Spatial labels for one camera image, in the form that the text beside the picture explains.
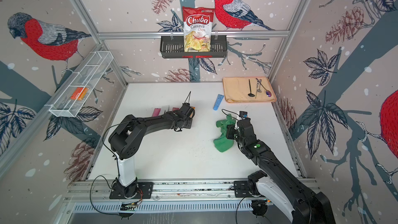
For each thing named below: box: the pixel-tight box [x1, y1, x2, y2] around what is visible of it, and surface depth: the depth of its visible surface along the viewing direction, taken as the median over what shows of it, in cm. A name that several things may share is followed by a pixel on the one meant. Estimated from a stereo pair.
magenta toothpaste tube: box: [152, 107, 162, 118], surface depth 106 cm
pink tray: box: [222, 76, 277, 104], surface depth 117 cm
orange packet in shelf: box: [70, 87, 90, 101], surface depth 73 cm
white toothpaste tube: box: [160, 105, 170, 116], surface depth 109 cm
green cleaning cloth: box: [213, 113, 237, 153], surface depth 85 cm
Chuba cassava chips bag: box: [182, 6, 216, 53], surface depth 87 cm
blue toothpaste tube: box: [212, 93, 225, 111], surface depth 109 cm
